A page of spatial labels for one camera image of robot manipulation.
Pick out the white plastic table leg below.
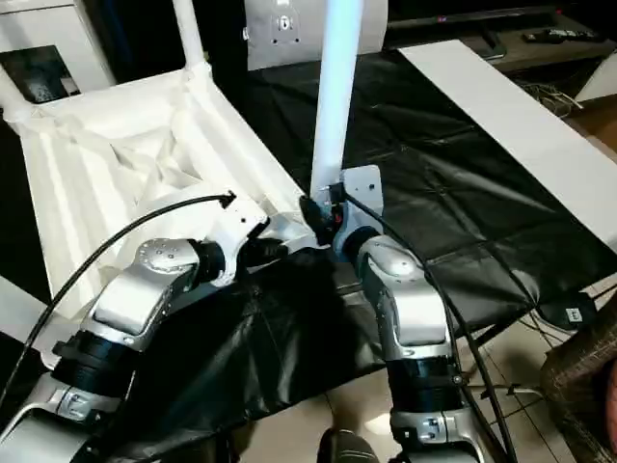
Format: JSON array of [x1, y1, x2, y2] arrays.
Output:
[[0, 276, 67, 346], [308, 0, 362, 202], [171, 0, 213, 81], [0, 62, 35, 129]]

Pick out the white plastic table top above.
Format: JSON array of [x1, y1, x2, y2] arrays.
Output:
[[4, 65, 334, 368]]

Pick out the black work mat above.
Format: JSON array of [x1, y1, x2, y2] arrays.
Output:
[[0, 47, 608, 463]]

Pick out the white flat board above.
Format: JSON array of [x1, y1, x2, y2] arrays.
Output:
[[398, 41, 617, 247]]

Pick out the dark right robot foot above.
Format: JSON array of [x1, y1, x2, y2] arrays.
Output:
[[317, 427, 380, 463]]

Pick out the black flat television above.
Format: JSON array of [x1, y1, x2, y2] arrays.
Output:
[[388, 0, 565, 54]]

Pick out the black metal stand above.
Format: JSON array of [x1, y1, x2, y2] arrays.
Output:
[[462, 317, 546, 463]]

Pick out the black furniture with yellow label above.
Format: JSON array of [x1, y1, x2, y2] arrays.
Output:
[[81, 0, 252, 83]]

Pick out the black adapter with white label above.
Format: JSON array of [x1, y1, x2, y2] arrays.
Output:
[[539, 291, 599, 332]]

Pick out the brown cardboard box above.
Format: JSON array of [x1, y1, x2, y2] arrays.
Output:
[[568, 95, 617, 155]]

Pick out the black remote control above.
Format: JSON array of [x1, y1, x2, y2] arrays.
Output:
[[523, 28, 602, 43]]

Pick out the brown furry object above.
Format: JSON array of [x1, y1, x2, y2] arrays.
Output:
[[539, 317, 617, 463]]

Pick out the white glass-door cabinet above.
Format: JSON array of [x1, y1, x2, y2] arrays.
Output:
[[0, 0, 120, 105]]

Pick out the white angular box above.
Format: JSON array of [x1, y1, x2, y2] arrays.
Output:
[[576, 47, 617, 102]]

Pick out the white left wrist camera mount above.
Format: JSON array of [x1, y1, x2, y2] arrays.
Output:
[[206, 197, 271, 290]]

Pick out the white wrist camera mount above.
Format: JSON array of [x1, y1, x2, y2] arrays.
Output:
[[206, 197, 271, 290], [332, 164, 387, 232]]

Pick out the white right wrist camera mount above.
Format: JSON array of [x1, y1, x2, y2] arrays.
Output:
[[332, 164, 387, 232]]

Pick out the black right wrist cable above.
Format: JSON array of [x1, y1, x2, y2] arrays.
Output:
[[336, 192, 517, 463]]

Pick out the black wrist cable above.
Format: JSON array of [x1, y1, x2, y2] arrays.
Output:
[[336, 192, 517, 463], [0, 190, 238, 416]]

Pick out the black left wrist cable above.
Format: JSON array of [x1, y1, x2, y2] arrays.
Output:
[[0, 190, 238, 416]]

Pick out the white tangled cables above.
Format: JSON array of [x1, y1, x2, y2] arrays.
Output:
[[523, 81, 587, 120]]

